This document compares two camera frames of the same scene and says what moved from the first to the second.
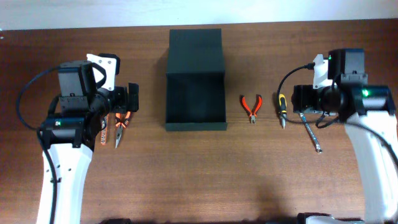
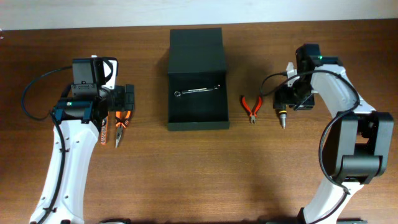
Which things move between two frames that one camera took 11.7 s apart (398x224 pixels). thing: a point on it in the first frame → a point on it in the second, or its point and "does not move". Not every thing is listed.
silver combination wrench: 317,145 → 198,90
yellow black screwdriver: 283,106 does not move
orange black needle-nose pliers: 120,124 does not move
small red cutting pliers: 252,115 does not move
